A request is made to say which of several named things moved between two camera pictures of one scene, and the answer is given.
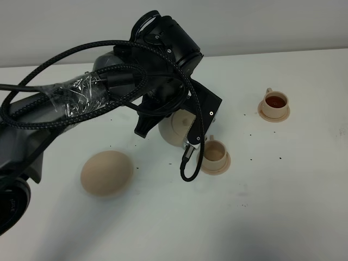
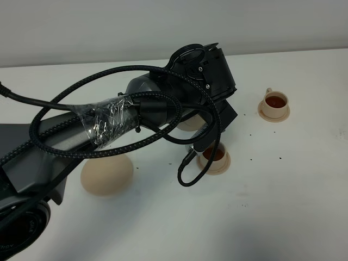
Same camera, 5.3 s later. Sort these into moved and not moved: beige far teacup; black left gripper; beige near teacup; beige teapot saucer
Moved: black left gripper
Not moved: beige near teacup; beige teapot saucer; beige far teacup
